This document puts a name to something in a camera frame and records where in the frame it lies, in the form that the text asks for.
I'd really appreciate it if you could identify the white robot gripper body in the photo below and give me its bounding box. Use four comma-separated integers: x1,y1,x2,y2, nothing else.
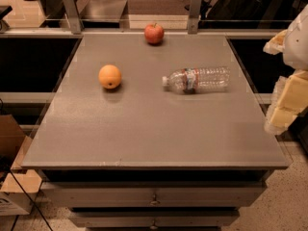
283,5,308,70

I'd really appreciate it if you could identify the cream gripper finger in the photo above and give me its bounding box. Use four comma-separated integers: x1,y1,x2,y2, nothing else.
263,30,288,55
264,70,308,135

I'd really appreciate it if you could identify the clear plastic water bottle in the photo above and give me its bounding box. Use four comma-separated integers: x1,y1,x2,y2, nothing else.
162,66,230,94

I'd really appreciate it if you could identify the dark backpack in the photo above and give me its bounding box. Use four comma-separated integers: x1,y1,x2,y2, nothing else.
199,0,291,29

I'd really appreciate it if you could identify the red apple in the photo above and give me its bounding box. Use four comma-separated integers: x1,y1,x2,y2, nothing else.
144,23,165,44

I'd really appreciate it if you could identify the grey drawer cabinet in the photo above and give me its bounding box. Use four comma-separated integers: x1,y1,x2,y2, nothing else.
22,33,289,230

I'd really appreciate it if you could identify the orange fruit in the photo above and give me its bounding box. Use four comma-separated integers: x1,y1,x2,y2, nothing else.
98,64,121,90

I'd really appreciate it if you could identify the upper drawer knob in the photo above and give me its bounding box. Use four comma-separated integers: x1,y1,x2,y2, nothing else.
150,194,161,206

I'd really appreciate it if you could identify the drawer knob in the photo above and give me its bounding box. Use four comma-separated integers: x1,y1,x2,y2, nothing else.
150,194,161,206
149,220,159,230

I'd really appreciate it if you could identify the lower drawer knob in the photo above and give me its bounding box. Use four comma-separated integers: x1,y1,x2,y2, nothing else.
149,220,159,230

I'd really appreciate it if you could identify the brown cardboard box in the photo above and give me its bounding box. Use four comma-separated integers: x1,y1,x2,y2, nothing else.
0,115,41,216

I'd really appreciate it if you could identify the right metal bracket post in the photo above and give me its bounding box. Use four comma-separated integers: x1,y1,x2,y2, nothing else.
187,0,201,34

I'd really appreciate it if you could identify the metal bracket post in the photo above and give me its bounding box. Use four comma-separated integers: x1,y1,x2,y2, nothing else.
187,0,201,34
63,0,82,34

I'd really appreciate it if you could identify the left metal bracket post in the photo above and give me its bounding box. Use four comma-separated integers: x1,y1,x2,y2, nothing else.
63,0,82,34

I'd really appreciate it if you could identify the black cable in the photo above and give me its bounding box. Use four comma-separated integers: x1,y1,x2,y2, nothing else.
0,157,54,231

